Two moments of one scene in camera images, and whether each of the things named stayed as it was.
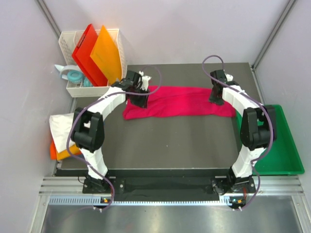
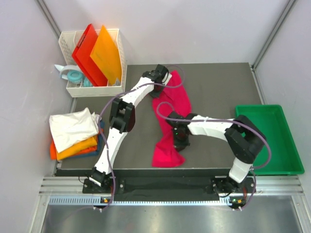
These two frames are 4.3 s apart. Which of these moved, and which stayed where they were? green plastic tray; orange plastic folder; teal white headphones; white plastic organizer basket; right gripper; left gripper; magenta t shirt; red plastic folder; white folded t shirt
Moved: left gripper; right gripper; magenta t shirt
Stayed: white plastic organizer basket; green plastic tray; red plastic folder; white folded t shirt; teal white headphones; orange plastic folder
